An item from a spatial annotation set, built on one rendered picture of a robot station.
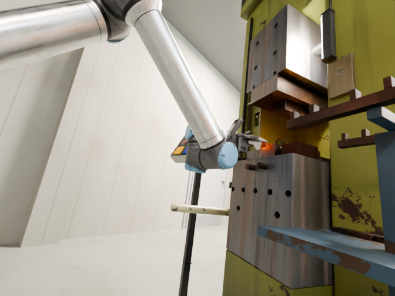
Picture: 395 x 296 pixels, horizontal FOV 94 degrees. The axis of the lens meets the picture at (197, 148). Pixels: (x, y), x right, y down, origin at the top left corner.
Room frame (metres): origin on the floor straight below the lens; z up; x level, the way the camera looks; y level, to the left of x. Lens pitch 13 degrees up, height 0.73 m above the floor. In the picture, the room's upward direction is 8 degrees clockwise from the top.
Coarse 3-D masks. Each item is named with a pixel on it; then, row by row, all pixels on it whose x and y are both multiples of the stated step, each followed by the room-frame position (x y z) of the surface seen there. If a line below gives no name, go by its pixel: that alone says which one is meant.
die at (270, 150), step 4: (268, 144) 0.86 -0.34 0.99; (272, 144) 0.82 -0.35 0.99; (276, 144) 0.81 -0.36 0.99; (264, 148) 0.87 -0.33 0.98; (268, 148) 0.85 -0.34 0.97; (272, 148) 0.82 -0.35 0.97; (276, 148) 0.81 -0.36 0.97; (248, 152) 0.98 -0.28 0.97; (252, 152) 0.95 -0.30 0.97; (256, 152) 0.92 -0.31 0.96; (260, 152) 0.89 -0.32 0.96; (264, 152) 0.87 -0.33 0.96; (268, 152) 0.85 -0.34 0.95; (272, 152) 0.82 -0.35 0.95; (248, 156) 0.98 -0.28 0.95; (252, 156) 0.95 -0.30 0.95; (256, 156) 0.92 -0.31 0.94; (260, 156) 0.89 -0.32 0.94; (328, 160) 0.96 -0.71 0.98
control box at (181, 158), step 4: (184, 136) 1.46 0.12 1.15; (184, 140) 1.41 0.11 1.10; (180, 144) 1.41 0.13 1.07; (184, 144) 1.38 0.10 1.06; (176, 148) 1.41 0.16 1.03; (184, 148) 1.34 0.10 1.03; (172, 152) 1.40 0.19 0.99; (172, 156) 1.37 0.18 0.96; (176, 156) 1.34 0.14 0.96; (180, 156) 1.31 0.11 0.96; (184, 156) 1.29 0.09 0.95; (176, 160) 1.39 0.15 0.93; (180, 160) 1.36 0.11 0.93; (184, 160) 1.34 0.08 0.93
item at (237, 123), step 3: (237, 120) 0.80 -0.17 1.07; (240, 120) 0.80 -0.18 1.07; (234, 123) 0.81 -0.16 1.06; (237, 123) 0.79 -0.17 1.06; (240, 123) 0.80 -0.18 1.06; (231, 126) 0.82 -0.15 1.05; (234, 126) 0.79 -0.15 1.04; (237, 126) 0.79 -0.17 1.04; (231, 129) 0.79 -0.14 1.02; (234, 129) 0.79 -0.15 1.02; (237, 129) 0.79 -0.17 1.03; (231, 132) 0.78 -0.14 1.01; (234, 132) 0.79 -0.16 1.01; (231, 135) 0.78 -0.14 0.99; (234, 135) 0.79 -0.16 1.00
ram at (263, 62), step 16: (288, 16) 0.77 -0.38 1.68; (304, 16) 0.81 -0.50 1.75; (272, 32) 0.86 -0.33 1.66; (288, 32) 0.77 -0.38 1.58; (304, 32) 0.81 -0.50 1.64; (320, 32) 0.87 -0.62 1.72; (256, 48) 0.98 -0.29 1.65; (272, 48) 0.85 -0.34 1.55; (288, 48) 0.77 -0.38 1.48; (304, 48) 0.81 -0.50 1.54; (320, 48) 0.80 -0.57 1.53; (256, 64) 0.97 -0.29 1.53; (272, 64) 0.85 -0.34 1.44; (288, 64) 0.77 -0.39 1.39; (304, 64) 0.81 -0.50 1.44; (320, 64) 0.86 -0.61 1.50; (256, 80) 0.96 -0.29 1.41; (304, 80) 0.84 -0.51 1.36; (320, 80) 0.86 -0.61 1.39
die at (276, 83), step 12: (264, 84) 0.90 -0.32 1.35; (276, 84) 0.81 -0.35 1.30; (288, 84) 0.84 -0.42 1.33; (252, 96) 0.98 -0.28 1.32; (264, 96) 0.89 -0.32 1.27; (276, 96) 0.87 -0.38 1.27; (288, 96) 0.86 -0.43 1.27; (300, 96) 0.87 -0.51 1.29; (312, 96) 0.91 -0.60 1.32; (324, 96) 0.95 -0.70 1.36; (264, 108) 1.02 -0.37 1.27; (324, 108) 0.95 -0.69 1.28
